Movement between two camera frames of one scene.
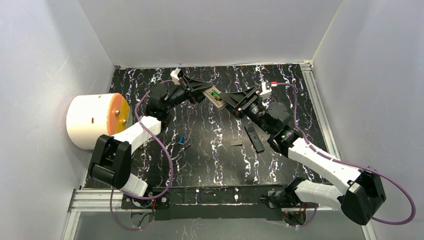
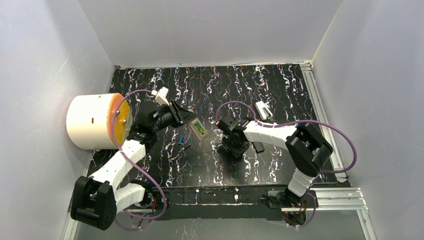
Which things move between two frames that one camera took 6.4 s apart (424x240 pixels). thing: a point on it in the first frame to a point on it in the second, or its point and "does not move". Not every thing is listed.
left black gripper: [185, 88] to [180, 112]
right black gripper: [248, 100] to [236, 151]
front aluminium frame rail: [110, 201] does not move
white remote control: [219, 104] to [198, 128]
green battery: [215, 94] to [199, 127]
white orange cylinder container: [89, 117] does not move
